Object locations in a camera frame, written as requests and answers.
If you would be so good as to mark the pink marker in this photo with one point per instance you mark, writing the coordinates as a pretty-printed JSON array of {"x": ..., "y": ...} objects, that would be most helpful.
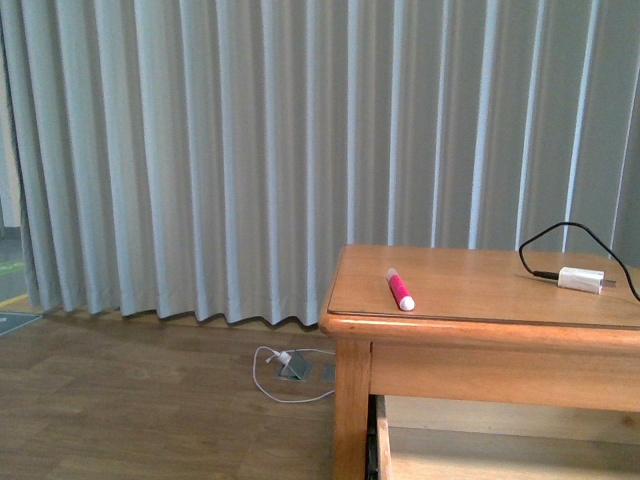
[{"x": 400, "y": 292}]

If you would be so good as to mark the wooden drawer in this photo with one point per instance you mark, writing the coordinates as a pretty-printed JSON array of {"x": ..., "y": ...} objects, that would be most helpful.
[{"x": 420, "y": 438}]

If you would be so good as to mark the open metal floor socket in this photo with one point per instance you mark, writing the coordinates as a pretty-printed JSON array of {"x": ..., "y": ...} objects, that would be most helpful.
[{"x": 292, "y": 366}]

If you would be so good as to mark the closed metal floor plate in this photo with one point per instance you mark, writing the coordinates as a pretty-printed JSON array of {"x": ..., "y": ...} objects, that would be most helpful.
[{"x": 328, "y": 374}]

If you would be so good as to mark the light blue-grey curtain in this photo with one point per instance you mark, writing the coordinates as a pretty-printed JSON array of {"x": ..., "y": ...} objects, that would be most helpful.
[{"x": 214, "y": 157}]

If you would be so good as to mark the wooden nightstand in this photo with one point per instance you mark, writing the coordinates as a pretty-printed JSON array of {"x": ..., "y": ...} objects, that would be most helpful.
[{"x": 481, "y": 330}]

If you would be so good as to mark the white charger adapter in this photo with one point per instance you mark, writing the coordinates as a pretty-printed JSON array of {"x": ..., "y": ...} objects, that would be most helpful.
[{"x": 585, "y": 280}]

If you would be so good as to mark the dark floor sign mat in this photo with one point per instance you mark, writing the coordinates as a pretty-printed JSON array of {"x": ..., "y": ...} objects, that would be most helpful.
[{"x": 12, "y": 321}]

